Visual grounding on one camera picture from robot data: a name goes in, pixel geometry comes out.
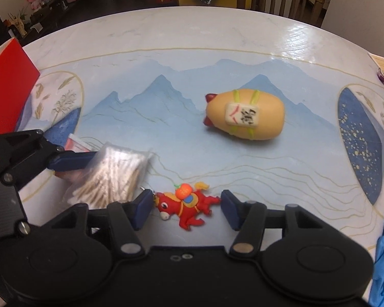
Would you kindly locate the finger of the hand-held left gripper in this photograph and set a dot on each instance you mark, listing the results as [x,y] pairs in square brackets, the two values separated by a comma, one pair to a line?
[70,161]

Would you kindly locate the beige paper card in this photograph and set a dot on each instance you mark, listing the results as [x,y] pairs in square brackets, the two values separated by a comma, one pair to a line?
[380,61]

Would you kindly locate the red white toothpaste tube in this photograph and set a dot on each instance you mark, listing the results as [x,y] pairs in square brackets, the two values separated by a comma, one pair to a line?
[78,143]

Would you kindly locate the yellow pig squeeze toy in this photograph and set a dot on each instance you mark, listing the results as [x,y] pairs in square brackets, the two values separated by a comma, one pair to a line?
[246,115]

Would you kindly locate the red cardboard box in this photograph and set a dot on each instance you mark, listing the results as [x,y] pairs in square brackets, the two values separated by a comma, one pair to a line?
[6,92]

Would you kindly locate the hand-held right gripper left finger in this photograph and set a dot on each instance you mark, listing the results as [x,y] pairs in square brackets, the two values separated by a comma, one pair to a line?
[142,211]

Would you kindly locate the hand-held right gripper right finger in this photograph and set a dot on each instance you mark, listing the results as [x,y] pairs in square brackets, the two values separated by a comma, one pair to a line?
[230,211]

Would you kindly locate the bag of cotton swabs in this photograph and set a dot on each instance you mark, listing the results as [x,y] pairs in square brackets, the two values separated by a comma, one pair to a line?
[115,172]

